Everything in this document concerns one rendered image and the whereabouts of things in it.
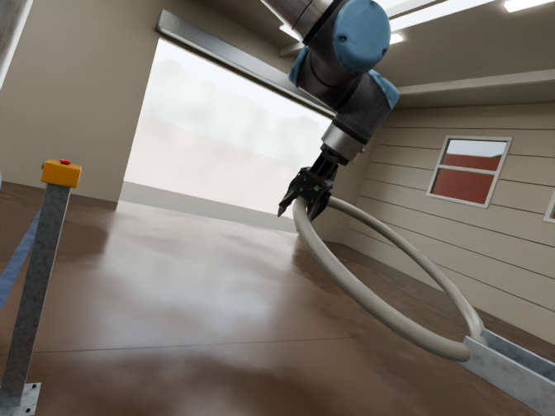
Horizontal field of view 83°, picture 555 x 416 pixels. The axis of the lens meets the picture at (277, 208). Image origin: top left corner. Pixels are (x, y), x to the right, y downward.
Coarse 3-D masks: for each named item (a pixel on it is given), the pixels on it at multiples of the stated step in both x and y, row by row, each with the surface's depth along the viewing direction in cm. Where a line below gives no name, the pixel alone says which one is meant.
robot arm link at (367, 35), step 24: (264, 0) 45; (288, 0) 43; (312, 0) 43; (336, 0) 43; (360, 0) 42; (288, 24) 47; (312, 24) 44; (336, 24) 43; (360, 24) 43; (384, 24) 44; (312, 48) 47; (336, 48) 44; (360, 48) 44; (384, 48) 45; (312, 72) 54; (336, 72) 49; (360, 72) 47
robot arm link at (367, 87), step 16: (368, 80) 60; (384, 80) 59; (352, 96) 60; (368, 96) 60; (384, 96) 60; (352, 112) 62; (368, 112) 61; (384, 112) 62; (352, 128) 62; (368, 128) 63
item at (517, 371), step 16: (496, 336) 58; (480, 352) 51; (496, 352) 49; (512, 352) 56; (528, 352) 55; (480, 368) 51; (496, 368) 49; (512, 368) 48; (528, 368) 47; (544, 368) 53; (496, 384) 49; (512, 384) 47; (528, 384) 46; (544, 384) 45; (528, 400) 46; (544, 400) 45
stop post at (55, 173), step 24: (48, 168) 120; (72, 168) 124; (48, 192) 124; (48, 216) 126; (48, 240) 127; (48, 264) 129; (24, 288) 127; (24, 312) 129; (24, 336) 131; (24, 360) 133; (24, 384) 135; (0, 408) 132; (24, 408) 136
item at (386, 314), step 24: (360, 216) 90; (312, 240) 56; (336, 264) 52; (432, 264) 85; (360, 288) 50; (456, 288) 78; (384, 312) 48; (408, 336) 48; (432, 336) 49; (480, 336) 60; (456, 360) 51
